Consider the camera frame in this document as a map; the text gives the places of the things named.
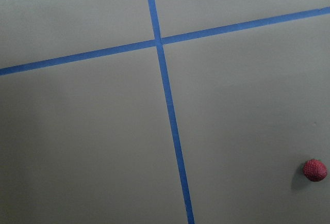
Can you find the red strawberry on table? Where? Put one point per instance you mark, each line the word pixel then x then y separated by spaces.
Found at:
pixel 315 170

